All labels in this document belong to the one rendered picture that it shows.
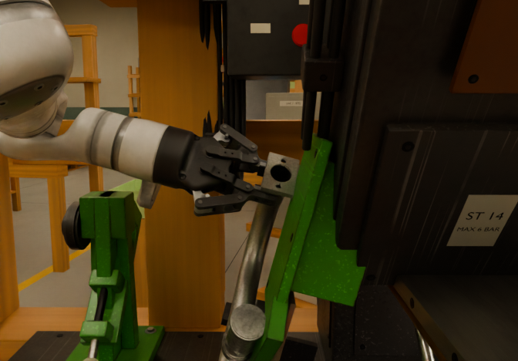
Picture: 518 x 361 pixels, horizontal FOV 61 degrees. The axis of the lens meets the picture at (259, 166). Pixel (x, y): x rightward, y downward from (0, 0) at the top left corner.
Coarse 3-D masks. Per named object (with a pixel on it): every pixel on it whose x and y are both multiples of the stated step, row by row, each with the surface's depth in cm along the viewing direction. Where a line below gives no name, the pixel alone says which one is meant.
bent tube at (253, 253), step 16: (272, 160) 55; (288, 160) 55; (272, 176) 57; (288, 176) 56; (272, 192) 53; (288, 192) 53; (256, 208) 61; (272, 208) 58; (256, 224) 61; (272, 224) 61; (256, 240) 61; (256, 256) 61; (240, 272) 60; (256, 272) 60; (240, 288) 58; (256, 288) 59; (240, 304) 57
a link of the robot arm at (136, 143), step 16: (128, 128) 53; (144, 128) 53; (160, 128) 54; (128, 144) 52; (144, 144) 52; (112, 160) 53; (128, 160) 52; (144, 160) 52; (144, 176) 54; (144, 192) 58
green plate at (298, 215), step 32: (320, 160) 43; (320, 192) 44; (288, 224) 50; (320, 224) 45; (288, 256) 44; (320, 256) 45; (352, 256) 45; (288, 288) 44; (320, 288) 46; (352, 288) 46
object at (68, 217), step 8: (72, 208) 66; (64, 216) 68; (72, 216) 66; (64, 224) 66; (72, 224) 65; (64, 232) 66; (72, 232) 65; (80, 232) 67; (72, 240) 66; (80, 240) 67; (88, 240) 70; (72, 248) 67; (80, 248) 68
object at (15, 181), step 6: (12, 180) 543; (18, 180) 549; (12, 186) 544; (18, 186) 549; (12, 192) 540; (18, 192) 549; (12, 198) 547; (18, 198) 550; (12, 204) 548; (18, 204) 550; (12, 210) 549; (18, 210) 550
